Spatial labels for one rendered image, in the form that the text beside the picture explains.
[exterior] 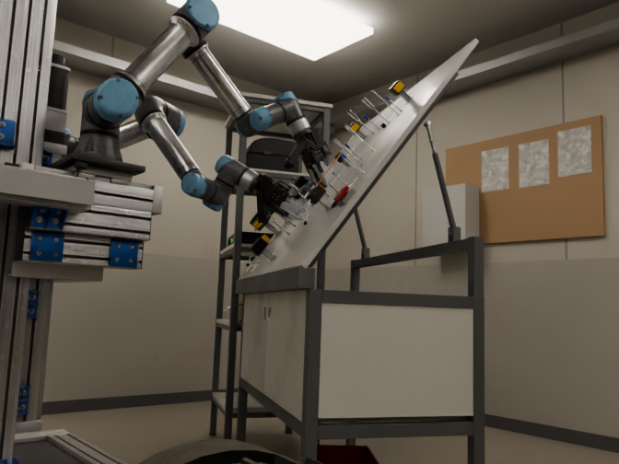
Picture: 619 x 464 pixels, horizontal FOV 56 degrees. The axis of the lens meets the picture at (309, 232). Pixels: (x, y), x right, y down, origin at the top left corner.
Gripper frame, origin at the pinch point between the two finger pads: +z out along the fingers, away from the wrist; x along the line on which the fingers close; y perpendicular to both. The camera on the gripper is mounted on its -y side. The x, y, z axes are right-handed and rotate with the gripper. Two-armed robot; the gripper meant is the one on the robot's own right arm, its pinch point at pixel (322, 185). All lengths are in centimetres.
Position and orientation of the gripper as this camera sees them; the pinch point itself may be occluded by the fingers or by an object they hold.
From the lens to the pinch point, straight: 207.1
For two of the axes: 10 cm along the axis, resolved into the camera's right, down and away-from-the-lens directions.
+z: 4.5, 8.9, -0.2
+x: -3.4, 2.0, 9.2
